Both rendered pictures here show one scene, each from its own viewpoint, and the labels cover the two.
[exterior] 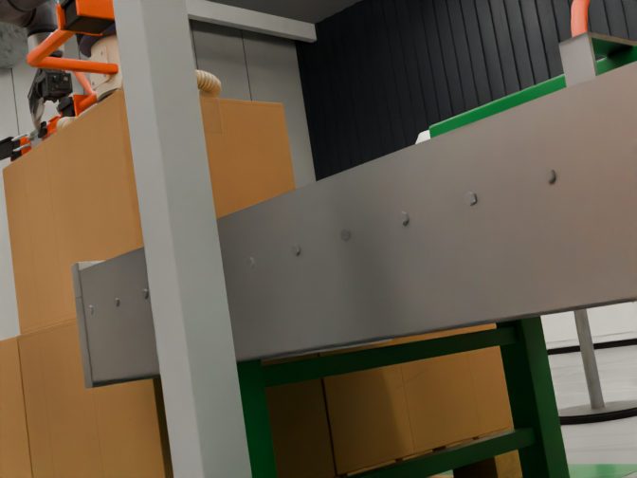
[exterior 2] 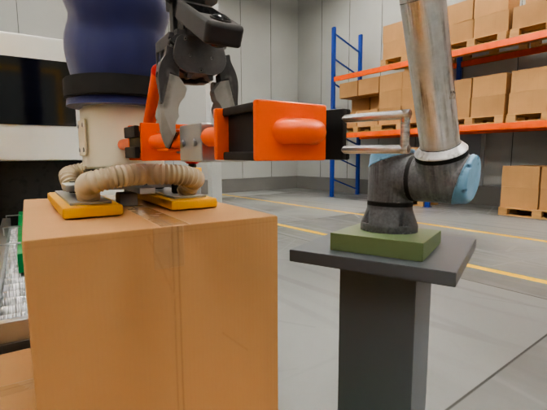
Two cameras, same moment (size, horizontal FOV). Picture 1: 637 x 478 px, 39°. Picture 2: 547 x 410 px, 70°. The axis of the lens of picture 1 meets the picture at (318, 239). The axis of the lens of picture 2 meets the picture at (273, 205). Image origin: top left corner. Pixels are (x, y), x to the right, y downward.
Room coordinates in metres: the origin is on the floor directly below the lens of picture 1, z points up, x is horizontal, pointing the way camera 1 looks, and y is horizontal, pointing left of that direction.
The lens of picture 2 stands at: (2.80, 0.82, 1.05)
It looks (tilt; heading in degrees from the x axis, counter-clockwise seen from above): 7 degrees down; 189
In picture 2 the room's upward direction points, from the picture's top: straight up
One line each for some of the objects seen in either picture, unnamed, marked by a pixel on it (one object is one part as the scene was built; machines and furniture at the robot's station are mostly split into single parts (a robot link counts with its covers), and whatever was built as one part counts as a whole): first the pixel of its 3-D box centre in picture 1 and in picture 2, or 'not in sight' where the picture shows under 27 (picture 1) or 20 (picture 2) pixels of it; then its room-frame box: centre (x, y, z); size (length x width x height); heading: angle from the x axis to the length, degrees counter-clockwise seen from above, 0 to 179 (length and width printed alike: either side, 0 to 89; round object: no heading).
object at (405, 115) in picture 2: (14, 142); (286, 137); (2.34, 0.77, 1.07); 0.31 x 0.03 x 0.05; 55
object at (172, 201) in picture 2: not in sight; (168, 190); (1.91, 0.43, 0.97); 0.34 x 0.10 x 0.05; 42
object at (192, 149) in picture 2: (46, 137); (212, 143); (2.32, 0.68, 1.07); 0.07 x 0.07 x 0.04; 42
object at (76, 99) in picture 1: (82, 111); (159, 142); (2.16, 0.53, 1.08); 0.10 x 0.08 x 0.06; 132
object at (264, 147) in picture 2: (27, 149); (268, 133); (2.43, 0.76, 1.07); 0.08 x 0.07 x 0.05; 42
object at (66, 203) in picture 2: not in sight; (80, 194); (2.04, 0.29, 0.97); 0.34 x 0.10 x 0.05; 42
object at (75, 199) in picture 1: (147, 223); (133, 293); (1.99, 0.38, 0.74); 0.60 x 0.40 x 0.40; 41
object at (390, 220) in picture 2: not in sight; (389, 215); (1.42, 1.02, 0.85); 0.19 x 0.19 x 0.10
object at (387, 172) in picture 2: not in sight; (393, 175); (1.42, 1.03, 0.99); 0.17 x 0.15 x 0.18; 55
